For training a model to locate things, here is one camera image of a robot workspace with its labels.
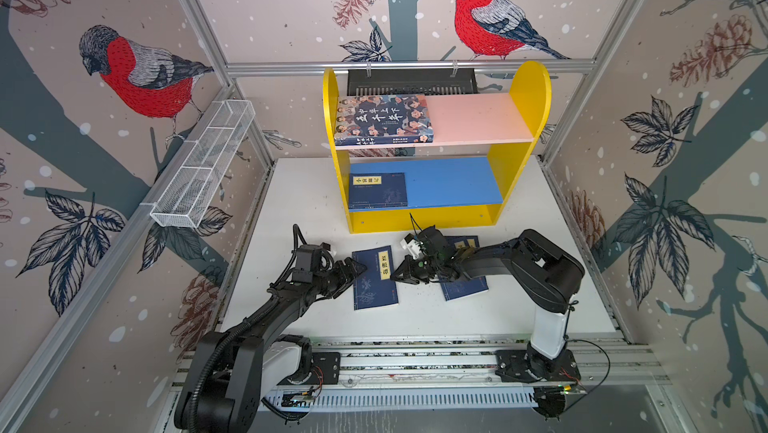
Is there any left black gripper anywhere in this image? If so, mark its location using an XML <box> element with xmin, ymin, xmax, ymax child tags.
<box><xmin>312</xmin><ymin>256</ymin><xmax>368</xmax><ymax>297</ymax></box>

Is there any navy blue book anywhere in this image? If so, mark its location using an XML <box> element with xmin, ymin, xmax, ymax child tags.
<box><xmin>440</xmin><ymin>277</ymin><xmax>488</xmax><ymax>301</ymax></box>
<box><xmin>446</xmin><ymin>235</ymin><xmax>479</xmax><ymax>256</ymax></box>
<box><xmin>349</xmin><ymin>172</ymin><xmax>408</xmax><ymax>210</ymax></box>
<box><xmin>352</xmin><ymin>246</ymin><xmax>399</xmax><ymax>310</ymax></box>

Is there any illustrated colourful cover book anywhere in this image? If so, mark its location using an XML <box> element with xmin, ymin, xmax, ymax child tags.
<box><xmin>332</xmin><ymin>94</ymin><xmax>434</xmax><ymax>146</ymax></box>

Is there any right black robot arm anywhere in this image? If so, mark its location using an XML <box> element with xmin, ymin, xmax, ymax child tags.
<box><xmin>390</xmin><ymin>226</ymin><xmax>585</xmax><ymax>384</ymax></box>

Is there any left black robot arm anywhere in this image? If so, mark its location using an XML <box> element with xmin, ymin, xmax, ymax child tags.
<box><xmin>174</xmin><ymin>243</ymin><xmax>367</xmax><ymax>432</ymax></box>

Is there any yellow shelf with coloured boards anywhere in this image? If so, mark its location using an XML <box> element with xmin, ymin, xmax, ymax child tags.
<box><xmin>323</xmin><ymin>61</ymin><xmax>552</xmax><ymax>234</ymax></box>

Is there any small green circuit board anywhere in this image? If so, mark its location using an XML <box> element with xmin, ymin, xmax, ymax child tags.
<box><xmin>280</xmin><ymin>391</ymin><xmax>315</xmax><ymax>409</ymax></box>

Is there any black slotted vent panel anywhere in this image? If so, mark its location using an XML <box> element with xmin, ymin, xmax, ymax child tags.
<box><xmin>347</xmin><ymin>68</ymin><xmax>478</xmax><ymax>96</ymax></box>

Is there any black round connector underneath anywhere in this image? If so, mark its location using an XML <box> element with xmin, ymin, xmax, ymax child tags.
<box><xmin>533</xmin><ymin>387</ymin><xmax>567</xmax><ymax>420</ymax></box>

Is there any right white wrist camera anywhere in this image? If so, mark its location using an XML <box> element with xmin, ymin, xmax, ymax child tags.
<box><xmin>400</xmin><ymin>233</ymin><xmax>423</xmax><ymax>259</ymax></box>

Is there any left black corrugated cable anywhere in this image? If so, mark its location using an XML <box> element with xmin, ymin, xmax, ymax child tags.
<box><xmin>185</xmin><ymin>224</ymin><xmax>334</xmax><ymax>433</ymax></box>

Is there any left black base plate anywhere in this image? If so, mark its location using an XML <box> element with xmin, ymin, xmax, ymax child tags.
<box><xmin>303</xmin><ymin>352</ymin><xmax>341</xmax><ymax>386</ymax></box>

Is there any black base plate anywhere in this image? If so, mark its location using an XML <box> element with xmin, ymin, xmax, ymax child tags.
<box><xmin>303</xmin><ymin>352</ymin><xmax>341</xmax><ymax>386</ymax></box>
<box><xmin>495</xmin><ymin>348</ymin><xmax>581</xmax><ymax>384</ymax></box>

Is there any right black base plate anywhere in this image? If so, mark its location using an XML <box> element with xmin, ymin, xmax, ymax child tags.
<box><xmin>495</xmin><ymin>348</ymin><xmax>581</xmax><ymax>384</ymax></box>

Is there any white wire mesh basket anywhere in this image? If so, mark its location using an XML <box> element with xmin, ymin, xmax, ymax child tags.
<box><xmin>150</xmin><ymin>99</ymin><xmax>255</xmax><ymax>228</ymax></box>

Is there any aluminium mounting rail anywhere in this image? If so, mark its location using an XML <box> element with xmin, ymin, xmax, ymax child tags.
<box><xmin>172</xmin><ymin>336</ymin><xmax>670</xmax><ymax>387</ymax></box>

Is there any right thin black cable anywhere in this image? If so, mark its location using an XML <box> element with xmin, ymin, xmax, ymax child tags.
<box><xmin>560</xmin><ymin>338</ymin><xmax>612</xmax><ymax>416</ymax></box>

